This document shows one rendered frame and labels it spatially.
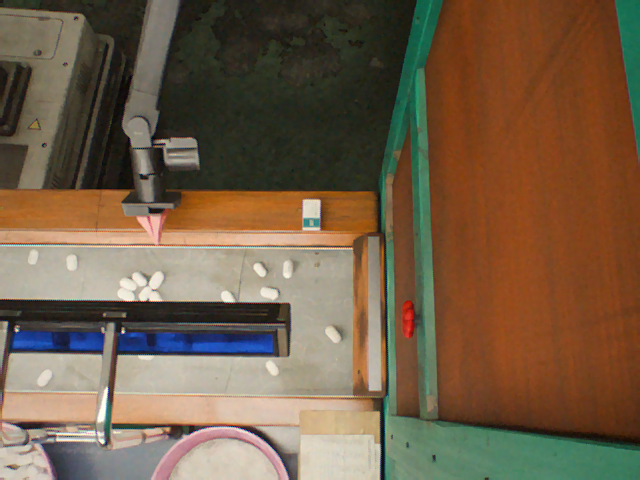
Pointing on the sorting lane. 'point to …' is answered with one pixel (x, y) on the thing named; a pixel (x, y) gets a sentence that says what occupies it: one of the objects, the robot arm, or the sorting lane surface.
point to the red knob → (409, 319)
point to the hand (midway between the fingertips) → (157, 240)
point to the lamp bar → (152, 327)
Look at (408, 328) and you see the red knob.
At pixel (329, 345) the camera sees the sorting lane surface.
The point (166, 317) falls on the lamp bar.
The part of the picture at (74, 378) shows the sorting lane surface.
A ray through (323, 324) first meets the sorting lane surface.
